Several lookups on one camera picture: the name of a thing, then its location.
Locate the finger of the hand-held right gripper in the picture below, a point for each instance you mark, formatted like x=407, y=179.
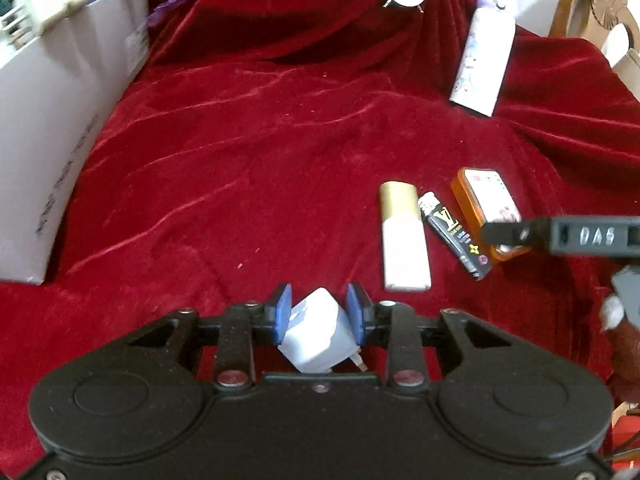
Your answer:
x=510, y=232

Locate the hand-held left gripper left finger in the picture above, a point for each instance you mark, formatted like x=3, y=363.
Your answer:
x=283, y=315

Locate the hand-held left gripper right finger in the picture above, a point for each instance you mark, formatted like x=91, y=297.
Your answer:
x=356, y=315

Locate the white plug adapter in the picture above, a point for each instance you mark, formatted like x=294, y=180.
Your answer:
x=317, y=330

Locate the orange tin box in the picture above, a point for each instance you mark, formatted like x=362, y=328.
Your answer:
x=485, y=200

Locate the grey cardboard box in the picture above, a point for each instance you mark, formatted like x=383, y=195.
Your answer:
x=55, y=135

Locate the black printed lighter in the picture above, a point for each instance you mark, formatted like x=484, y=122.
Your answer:
x=455, y=237

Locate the red velvet cloth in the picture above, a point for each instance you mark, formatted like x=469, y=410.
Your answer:
x=275, y=160

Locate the white printed thermos bottle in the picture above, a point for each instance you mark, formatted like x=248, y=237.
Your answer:
x=482, y=55

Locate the purple ribbon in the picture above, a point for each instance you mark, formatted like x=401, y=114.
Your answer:
x=177, y=0

